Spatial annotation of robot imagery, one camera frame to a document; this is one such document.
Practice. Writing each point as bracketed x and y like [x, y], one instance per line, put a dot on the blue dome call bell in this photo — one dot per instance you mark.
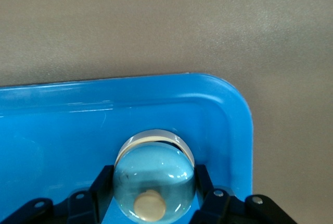
[153, 166]

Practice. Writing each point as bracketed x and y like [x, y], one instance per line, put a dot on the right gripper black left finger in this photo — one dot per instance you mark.
[87, 208]

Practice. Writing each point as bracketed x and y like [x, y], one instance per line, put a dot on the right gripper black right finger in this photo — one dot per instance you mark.
[218, 209]

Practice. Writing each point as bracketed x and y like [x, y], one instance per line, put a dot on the blue plastic tray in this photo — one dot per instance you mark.
[65, 130]

